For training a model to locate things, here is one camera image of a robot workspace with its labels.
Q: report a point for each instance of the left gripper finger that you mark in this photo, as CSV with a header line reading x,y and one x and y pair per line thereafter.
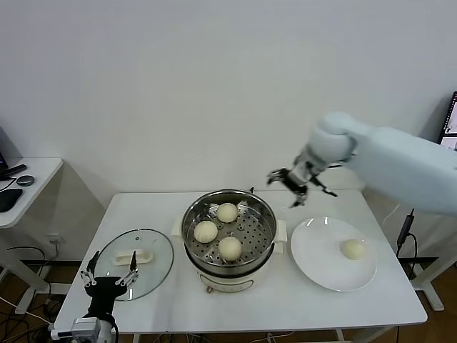
x,y
93,261
133,261

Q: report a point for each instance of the white steamed baozi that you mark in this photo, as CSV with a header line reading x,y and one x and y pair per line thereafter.
x,y
353,249
230,249
227,212
205,231

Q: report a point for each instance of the white wall outlet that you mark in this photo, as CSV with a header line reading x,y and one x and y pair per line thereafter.
x,y
55,239

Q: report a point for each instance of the black remote bar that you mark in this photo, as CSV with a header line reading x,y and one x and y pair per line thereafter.
x,y
16,170

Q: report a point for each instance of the open black laptop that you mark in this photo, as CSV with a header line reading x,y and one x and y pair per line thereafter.
x,y
451,121

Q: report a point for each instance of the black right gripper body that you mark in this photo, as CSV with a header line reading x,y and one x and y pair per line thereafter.
x,y
301,175

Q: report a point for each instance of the white round plate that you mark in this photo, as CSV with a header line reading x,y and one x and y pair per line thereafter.
x,y
321,257

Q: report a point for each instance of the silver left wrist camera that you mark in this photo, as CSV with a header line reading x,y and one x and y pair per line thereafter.
x,y
85,327

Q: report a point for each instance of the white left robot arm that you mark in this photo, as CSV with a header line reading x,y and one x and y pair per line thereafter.
x,y
108,329

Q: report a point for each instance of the perforated steel steamer basket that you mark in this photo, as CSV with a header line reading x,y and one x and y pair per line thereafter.
x,y
257,236

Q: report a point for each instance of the white side table with monitor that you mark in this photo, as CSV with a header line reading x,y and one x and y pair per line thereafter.
x,y
39,175

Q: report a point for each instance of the steel steamer pot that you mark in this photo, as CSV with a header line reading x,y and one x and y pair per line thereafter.
x,y
225,282

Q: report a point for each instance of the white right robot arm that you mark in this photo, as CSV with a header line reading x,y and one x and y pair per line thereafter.
x,y
392,153

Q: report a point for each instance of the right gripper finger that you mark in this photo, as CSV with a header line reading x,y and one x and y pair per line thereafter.
x,y
299,199
277,177

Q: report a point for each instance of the dark computer monitor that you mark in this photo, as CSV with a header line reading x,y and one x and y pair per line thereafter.
x,y
2,164

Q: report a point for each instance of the white side table with label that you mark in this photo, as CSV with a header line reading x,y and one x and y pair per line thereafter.
x,y
432,296

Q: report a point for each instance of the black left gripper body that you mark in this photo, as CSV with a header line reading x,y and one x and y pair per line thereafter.
x,y
105,291

